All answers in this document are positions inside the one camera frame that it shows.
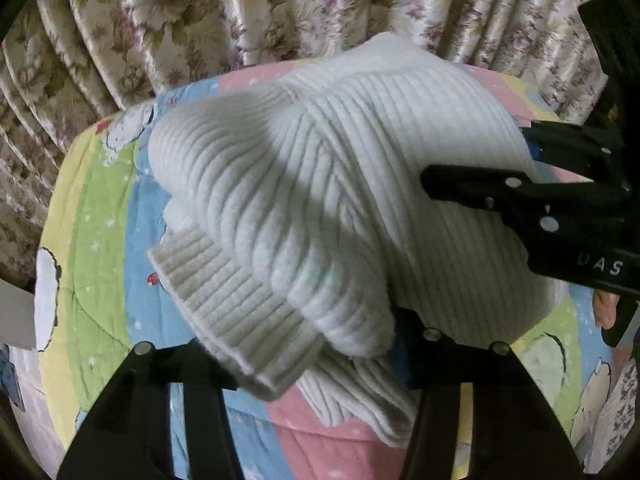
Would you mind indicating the white board furniture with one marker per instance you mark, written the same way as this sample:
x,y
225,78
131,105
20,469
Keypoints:
x,y
17,315

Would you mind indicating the person's right hand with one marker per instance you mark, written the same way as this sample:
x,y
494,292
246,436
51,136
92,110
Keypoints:
x,y
607,312

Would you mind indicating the floral beige curtain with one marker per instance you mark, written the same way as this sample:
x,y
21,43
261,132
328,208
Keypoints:
x,y
210,15

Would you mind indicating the floral patterned cloth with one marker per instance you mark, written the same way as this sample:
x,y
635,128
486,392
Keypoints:
x,y
612,405

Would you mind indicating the white ribbed knit sweater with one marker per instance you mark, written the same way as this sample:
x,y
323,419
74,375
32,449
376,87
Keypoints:
x,y
340,220

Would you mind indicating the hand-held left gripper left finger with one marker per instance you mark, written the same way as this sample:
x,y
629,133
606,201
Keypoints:
x,y
150,410

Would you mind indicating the colourful cartoon printed blanket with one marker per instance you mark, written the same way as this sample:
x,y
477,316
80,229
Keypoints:
x,y
105,220

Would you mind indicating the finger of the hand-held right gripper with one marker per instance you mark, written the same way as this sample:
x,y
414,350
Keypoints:
x,y
565,142
475,187

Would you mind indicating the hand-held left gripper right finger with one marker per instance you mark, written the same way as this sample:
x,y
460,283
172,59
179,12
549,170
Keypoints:
x,y
402,355

